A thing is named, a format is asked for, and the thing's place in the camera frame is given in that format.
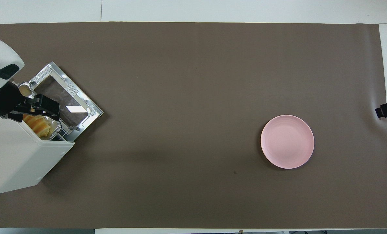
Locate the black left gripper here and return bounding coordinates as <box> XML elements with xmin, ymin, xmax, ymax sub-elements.
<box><xmin>0</xmin><ymin>81</ymin><xmax>61</xmax><ymax>123</ymax></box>

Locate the yellow braided bread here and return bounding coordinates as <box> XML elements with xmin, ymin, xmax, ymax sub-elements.
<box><xmin>22</xmin><ymin>113</ymin><xmax>51</xmax><ymax>137</ymax></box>

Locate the aluminium foil tray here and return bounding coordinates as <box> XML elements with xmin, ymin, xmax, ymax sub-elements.
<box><xmin>17</xmin><ymin>81</ymin><xmax>63</xmax><ymax>141</ymax></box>

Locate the cream toaster oven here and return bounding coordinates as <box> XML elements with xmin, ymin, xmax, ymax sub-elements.
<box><xmin>0</xmin><ymin>112</ymin><xmax>75</xmax><ymax>195</ymax></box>

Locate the glass oven door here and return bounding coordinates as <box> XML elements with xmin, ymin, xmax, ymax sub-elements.
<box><xmin>30</xmin><ymin>61</ymin><xmax>104</xmax><ymax>143</ymax></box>

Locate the pink round plate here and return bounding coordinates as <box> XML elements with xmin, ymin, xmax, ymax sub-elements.
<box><xmin>260</xmin><ymin>115</ymin><xmax>315</xmax><ymax>169</ymax></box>

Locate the brown table mat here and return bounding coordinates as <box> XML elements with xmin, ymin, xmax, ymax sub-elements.
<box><xmin>0</xmin><ymin>22</ymin><xmax>387</xmax><ymax>229</ymax></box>

